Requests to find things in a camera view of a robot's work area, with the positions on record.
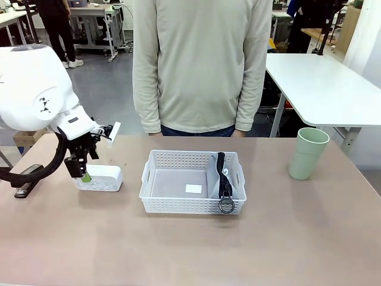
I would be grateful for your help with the person in dark jacket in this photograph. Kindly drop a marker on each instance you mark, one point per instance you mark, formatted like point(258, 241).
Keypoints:
point(306, 26)

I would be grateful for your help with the white power strip box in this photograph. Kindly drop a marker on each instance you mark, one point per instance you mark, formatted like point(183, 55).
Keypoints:
point(104, 177)

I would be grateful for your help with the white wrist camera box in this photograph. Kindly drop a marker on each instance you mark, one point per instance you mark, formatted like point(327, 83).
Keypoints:
point(115, 134)

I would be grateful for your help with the wooden top workbench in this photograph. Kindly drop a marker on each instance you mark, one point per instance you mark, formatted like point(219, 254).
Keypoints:
point(315, 32)

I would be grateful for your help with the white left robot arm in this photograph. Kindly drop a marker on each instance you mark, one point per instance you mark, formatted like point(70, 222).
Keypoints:
point(29, 83)

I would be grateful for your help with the person in black clothes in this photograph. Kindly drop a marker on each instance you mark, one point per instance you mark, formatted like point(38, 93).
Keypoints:
point(59, 26)

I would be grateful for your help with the white side table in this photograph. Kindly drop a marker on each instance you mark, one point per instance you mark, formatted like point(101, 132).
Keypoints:
point(321, 89)

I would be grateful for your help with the black stapler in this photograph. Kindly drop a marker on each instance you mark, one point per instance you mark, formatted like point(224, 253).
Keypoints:
point(28, 181)

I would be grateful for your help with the person in beige sweater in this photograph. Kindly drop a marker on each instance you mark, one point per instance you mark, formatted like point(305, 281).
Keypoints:
point(199, 59)

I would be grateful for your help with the black stand pole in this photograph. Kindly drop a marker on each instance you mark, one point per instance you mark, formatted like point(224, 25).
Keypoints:
point(327, 26)

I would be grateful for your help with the white paper label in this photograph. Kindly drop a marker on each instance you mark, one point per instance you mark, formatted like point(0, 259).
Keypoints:
point(193, 189)

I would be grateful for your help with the grey fabric pouch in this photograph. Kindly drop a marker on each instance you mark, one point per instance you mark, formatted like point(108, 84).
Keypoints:
point(214, 178)

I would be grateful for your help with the pale green plastic cup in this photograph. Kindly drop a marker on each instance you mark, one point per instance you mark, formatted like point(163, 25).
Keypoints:
point(308, 155)

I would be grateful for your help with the tall cardboard carton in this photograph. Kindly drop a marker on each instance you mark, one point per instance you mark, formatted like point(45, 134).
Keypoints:
point(348, 26)

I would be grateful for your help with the white perforated plastic basket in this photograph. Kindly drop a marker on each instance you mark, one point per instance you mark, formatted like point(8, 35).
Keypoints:
point(166, 205)

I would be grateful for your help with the grey white workshop desk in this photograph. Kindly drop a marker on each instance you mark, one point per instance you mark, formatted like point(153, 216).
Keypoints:
point(95, 18)

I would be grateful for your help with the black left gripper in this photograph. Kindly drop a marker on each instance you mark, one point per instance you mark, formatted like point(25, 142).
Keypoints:
point(84, 144)

